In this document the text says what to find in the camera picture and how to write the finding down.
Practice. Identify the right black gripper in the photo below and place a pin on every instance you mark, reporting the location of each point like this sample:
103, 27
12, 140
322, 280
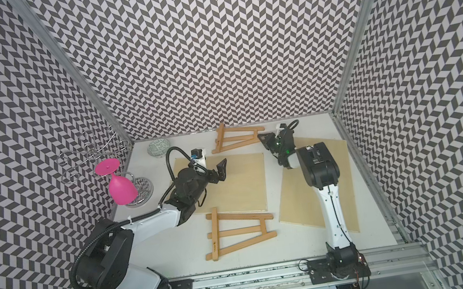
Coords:
269, 138

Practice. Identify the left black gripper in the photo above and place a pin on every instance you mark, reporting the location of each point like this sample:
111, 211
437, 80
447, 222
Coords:
221, 171

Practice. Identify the small wooden easel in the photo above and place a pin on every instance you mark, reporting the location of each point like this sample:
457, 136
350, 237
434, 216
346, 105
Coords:
233, 138

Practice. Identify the plywood board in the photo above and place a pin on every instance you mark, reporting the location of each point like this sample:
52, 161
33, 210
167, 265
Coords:
243, 190
300, 204

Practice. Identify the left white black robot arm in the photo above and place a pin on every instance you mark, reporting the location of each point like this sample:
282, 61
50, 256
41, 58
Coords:
107, 259

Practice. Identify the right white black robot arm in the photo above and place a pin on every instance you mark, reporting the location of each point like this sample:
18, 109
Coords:
321, 173

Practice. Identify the pink plastic wine glass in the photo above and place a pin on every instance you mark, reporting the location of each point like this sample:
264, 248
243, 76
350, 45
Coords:
121, 189

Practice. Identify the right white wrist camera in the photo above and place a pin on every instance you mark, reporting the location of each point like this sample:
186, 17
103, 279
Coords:
280, 129

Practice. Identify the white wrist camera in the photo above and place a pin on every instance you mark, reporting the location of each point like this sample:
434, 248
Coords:
198, 158
280, 129

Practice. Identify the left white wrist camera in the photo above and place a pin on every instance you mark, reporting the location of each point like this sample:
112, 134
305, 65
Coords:
198, 158

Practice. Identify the metal wire glass rack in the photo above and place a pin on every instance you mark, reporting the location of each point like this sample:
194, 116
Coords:
92, 150

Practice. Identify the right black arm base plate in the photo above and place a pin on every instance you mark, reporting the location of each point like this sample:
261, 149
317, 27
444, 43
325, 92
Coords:
323, 271

